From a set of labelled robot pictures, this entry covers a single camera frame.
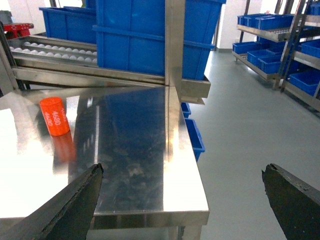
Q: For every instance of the stainless steel roller rack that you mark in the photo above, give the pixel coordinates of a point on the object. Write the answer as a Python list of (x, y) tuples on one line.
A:
[(16, 72)]

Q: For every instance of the blue bin under table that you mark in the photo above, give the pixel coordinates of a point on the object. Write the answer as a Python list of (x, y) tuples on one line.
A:
[(193, 131)]

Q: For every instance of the orange cylindrical capacitor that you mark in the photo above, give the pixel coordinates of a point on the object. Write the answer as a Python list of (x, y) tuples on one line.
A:
[(54, 114)]

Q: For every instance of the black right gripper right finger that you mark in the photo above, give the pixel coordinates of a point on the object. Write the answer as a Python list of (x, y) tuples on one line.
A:
[(295, 203)]

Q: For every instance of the large blue plastic crate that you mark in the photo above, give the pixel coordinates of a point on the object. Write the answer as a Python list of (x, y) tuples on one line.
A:
[(130, 35)]

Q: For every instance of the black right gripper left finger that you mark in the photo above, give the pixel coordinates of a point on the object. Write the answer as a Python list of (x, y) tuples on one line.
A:
[(67, 215)]

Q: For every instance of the blue plastic crate rear left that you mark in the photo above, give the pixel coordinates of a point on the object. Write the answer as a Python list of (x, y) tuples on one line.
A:
[(70, 23)]

